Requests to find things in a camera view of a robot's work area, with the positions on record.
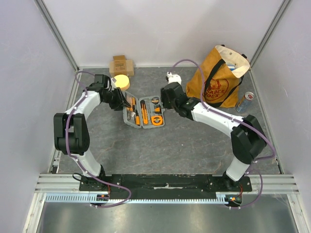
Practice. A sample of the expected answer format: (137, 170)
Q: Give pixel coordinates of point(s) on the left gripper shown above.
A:
(121, 101)

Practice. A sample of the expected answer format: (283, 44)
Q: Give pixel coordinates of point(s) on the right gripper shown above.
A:
(167, 96)

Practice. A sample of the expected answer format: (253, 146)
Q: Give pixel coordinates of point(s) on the orange handled pliers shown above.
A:
(130, 113)

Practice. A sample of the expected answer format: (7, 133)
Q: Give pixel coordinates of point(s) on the orange screwdriver thin shaft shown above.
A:
(133, 105)

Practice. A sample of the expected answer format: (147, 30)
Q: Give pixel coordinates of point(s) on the orange screwdriver thick shaft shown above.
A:
(137, 117)

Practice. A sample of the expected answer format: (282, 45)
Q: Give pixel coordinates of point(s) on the grey plastic tool case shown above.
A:
(150, 109)

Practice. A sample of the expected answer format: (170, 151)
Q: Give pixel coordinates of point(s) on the orange utility knife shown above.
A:
(144, 112)

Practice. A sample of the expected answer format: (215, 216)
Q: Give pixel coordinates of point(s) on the orange tape measure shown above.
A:
(157, 120)

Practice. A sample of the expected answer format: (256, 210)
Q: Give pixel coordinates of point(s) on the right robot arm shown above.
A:
(246, 143)

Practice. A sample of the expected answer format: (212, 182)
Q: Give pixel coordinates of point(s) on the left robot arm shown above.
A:
(71, 135)

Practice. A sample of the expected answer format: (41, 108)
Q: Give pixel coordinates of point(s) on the orange bit set holder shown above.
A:
(157, 109)

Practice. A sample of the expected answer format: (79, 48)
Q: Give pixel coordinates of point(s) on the yellow round sponge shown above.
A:
(121, 81)

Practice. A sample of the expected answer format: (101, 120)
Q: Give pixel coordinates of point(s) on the brown cardboard box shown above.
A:
(121, 65)

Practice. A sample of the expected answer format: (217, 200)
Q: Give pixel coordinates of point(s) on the yellow Trader Joe's tote bag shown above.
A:
(218, 79)

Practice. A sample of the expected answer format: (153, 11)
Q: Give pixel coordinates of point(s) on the blue drink can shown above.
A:
(245, 102)

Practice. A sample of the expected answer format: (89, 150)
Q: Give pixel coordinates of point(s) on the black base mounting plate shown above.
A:
(172, 185)

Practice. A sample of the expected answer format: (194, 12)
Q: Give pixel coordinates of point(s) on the grey slotted cable duct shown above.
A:
(103, 198)

